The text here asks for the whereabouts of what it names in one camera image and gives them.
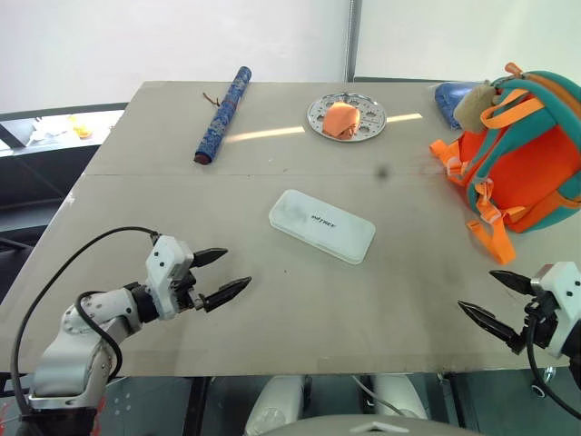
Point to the grey robot torso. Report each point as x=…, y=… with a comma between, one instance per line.
x=372, y=427

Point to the round perforated silver plate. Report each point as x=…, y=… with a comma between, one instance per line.
x=373, y=119

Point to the crumpled orange cloth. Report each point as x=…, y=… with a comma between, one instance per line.
x=340, y=119

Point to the orange and teal backpack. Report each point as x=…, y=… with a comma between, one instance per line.
x=522, y=181

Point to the blue patterned fabric pouch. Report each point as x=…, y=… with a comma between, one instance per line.
x=447, y=97

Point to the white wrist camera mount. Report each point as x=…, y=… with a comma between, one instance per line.
x=163, y=263
x=565, y=281

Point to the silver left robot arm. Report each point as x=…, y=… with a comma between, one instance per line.
x=68, y=359

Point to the black table leg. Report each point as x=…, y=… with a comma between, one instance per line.
x=199, y=404
x=454, y=399

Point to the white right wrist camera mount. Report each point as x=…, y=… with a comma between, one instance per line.
x=565, y=281

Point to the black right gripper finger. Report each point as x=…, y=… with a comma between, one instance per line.
x=513, y=281
x=492, y=324

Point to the white rounded robot leg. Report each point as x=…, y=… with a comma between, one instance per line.
x=277, y=402
x=397, y=395

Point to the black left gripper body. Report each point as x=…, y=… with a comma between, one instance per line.
x=185, y=293

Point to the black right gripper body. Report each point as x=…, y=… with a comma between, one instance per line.
x=540, y=322

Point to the small yellow object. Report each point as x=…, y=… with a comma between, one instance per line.
x=81, y=131

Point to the white rectangular plastic case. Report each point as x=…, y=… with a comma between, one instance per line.
x=318, y=227

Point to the blue patterned rolled scroll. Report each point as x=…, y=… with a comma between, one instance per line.
x=224, y=113

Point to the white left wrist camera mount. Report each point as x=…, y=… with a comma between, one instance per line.
x=163, y=263

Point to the silver metal table fitting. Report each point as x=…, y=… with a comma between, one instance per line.
x=542, y=383

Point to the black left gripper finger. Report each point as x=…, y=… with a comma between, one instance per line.
x=209, y=256
x=224, y=293

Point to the crumpled white paper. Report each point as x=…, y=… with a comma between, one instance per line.
x=45, y=134

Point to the grey metal pole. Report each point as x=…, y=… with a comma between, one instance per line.
x=351, y=41

